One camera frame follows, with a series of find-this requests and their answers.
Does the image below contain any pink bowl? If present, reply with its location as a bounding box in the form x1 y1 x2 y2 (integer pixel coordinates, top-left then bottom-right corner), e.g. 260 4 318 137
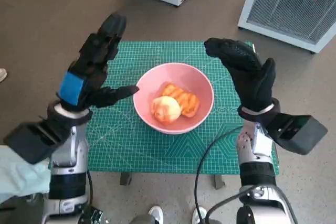
133 62 215 135

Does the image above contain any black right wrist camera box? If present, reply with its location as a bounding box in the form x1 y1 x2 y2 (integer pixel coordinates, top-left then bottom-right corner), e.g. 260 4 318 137
262 112 328 156

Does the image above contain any grey table leg bracket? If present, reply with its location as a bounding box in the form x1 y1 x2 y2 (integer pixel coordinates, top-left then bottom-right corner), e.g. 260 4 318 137
119 173 132 186
213 174 226 189

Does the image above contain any striped oblong toy bread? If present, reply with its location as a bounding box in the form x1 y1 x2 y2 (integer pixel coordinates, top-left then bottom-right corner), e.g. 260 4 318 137
160 83 200 119

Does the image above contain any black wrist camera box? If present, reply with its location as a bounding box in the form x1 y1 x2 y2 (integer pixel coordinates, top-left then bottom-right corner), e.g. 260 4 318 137
3 119 79 164
262 112 328 156

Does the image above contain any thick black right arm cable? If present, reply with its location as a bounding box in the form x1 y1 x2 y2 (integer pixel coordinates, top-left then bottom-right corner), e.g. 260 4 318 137
204 186 299 224

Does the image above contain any large white mesh cabinet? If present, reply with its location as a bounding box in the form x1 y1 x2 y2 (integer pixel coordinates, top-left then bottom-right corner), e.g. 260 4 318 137
237 0 336 55

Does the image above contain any green cutting mat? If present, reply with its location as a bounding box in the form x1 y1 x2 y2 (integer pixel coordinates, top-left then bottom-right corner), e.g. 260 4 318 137
85 40 280 175

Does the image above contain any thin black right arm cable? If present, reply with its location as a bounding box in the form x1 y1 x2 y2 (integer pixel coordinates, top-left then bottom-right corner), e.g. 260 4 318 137
194 126 244 224

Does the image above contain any round toy bread bun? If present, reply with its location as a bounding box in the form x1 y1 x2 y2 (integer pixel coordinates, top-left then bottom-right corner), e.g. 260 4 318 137
151 96 182 123

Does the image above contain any white shoe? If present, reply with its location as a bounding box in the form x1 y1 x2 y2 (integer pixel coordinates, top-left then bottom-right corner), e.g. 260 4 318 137
148 205 164 224
192 206 207 224

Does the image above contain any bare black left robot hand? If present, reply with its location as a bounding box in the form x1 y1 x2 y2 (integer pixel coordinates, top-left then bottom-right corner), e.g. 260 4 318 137
56 13 140 112

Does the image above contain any pale blue cloth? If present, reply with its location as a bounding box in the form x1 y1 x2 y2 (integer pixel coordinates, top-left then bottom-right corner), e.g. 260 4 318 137
0 145 52 204

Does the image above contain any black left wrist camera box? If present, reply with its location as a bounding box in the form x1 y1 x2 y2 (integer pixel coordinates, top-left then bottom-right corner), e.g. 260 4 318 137
3 119 79 164

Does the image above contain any black electronic device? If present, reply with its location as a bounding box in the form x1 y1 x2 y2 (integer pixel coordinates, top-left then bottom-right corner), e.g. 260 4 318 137
78 207 106 224

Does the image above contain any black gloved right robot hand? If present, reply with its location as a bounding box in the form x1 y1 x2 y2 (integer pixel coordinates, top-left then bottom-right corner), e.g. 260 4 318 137
204 37 276 113

